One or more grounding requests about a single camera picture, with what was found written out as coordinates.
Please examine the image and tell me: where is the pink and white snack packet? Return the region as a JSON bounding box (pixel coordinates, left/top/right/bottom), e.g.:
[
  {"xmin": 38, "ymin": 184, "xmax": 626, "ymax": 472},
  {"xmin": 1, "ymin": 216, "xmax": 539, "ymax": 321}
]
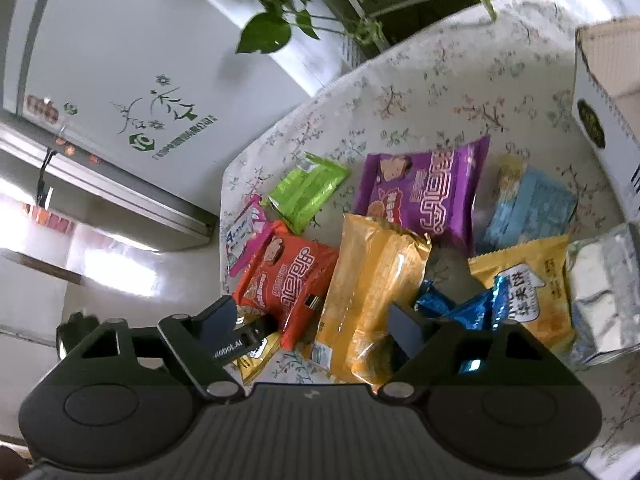
[{"xmin": 225, "ymin": 195, "xmax": 273, "ymax": 278}]

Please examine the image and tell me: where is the yellow packet with blue label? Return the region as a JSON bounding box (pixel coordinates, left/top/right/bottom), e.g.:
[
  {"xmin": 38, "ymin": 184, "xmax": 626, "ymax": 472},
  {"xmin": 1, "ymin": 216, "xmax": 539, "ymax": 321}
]
[{"xmin": 467, "ymin": 235, "xmax": 576, "ymax": 356}]

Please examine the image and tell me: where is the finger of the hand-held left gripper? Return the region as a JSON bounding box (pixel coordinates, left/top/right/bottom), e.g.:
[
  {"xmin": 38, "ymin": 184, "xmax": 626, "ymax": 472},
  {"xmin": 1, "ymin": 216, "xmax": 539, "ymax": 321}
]
[{"xmin": 210, "ymin": 295, "xmax": 324, "ymax": 367}]

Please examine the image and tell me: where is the large yellow snack packet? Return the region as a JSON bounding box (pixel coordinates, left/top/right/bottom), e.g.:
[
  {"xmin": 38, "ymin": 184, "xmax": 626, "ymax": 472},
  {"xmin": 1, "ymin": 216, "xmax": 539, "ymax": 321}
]
[{"xmin": 310, "ymin": 212, "xmax": 433, "ymax": 393}]

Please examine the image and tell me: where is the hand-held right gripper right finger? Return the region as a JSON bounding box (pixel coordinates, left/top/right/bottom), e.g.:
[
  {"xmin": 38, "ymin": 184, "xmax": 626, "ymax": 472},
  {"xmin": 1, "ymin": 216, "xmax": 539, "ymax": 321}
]
[{"xmin": 377, "ymin": 302, "xmax": 563, "ymax": 401}]

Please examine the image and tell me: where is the small yellow snack packet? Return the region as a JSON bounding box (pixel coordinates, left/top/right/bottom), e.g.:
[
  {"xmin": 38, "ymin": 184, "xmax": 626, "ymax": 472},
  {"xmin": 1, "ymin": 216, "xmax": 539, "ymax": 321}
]
[{"xmin": 235, "ymin": 332, "xmax": 283, "ymax": 383}]

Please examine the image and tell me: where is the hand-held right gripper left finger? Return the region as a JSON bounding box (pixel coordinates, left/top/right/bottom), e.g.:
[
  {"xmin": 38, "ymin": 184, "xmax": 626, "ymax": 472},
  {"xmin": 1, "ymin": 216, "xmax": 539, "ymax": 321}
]
[{"xmin": 65, "ymin": 296, "xmax": 247, "ymax": 402}]

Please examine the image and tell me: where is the blue foil snack packet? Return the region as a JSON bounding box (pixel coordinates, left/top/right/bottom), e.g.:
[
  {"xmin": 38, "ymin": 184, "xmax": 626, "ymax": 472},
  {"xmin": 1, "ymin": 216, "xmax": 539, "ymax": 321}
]
[
  {"xmin": 414, "ymin": 280, "xmax": 457, "ymax": 320},
  {"xmin": 444, "ymin": 275, "xmax": 512, "ymax": 376}
]

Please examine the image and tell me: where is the floral white tablecloth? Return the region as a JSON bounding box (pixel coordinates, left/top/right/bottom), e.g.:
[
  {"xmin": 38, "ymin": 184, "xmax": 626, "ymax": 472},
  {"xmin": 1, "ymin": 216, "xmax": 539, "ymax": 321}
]
[{"xmin": 217, "ymin": 0, "xmax": 640, "ymax": 480}]

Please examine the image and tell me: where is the purple snack packet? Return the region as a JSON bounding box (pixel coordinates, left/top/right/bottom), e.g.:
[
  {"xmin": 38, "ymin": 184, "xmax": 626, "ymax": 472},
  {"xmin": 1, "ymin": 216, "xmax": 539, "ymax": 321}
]
[{"xmin": 352, "ymin": 136, "xmax": 491, "ymax": 256}]

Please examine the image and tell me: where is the red snack packet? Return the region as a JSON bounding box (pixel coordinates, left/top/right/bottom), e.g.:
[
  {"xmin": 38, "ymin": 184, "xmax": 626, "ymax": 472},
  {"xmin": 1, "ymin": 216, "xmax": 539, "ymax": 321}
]
[{"xmin": 232, "ymin": 220, "xmax": 341, "ymax": 351}]

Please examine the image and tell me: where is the white refrigerator with green print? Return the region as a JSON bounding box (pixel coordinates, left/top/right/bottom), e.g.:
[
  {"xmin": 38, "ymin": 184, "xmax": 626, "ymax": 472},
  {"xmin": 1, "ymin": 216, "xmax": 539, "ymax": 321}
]
[{"xmin": 0, "ymin": 0, "xmax": 351, "ymax": 251}]

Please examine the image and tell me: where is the silver foil snack packet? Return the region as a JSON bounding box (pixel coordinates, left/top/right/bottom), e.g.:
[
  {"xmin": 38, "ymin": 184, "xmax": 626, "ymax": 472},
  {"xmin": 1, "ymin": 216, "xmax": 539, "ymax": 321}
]
[{"xmin": 565, "ymin": 222, "xmax": 640, "ymax": 368}]

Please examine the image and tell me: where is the light blue snack packet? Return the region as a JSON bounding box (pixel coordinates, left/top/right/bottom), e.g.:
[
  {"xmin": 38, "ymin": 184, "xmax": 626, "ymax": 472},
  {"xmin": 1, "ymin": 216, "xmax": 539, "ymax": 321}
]
[{"xmin": 480, "ymin": 155, "xmax": 578, "ymax": 256}]

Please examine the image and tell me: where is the green leafy potted plant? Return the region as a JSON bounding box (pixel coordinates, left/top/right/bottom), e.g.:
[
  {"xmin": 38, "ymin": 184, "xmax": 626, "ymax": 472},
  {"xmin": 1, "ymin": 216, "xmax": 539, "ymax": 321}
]
[{"xmin": 235, "ymin": 0, "xmax": 573, "ymax": 56}]

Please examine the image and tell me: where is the green snack packet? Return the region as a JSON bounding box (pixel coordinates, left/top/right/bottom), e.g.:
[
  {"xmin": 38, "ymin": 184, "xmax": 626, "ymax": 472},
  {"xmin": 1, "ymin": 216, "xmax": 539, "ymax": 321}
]
[{"xmin": 267, "ymin": 152, "xmax": 351, "ymax": 236}]

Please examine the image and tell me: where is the dark plant stand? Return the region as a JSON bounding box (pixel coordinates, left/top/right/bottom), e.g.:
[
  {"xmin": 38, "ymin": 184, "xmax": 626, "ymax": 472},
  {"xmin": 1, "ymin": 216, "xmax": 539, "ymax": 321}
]
[{"xmin": 380, "ymin": 2, "xmax": 481, "ymax": 48}]

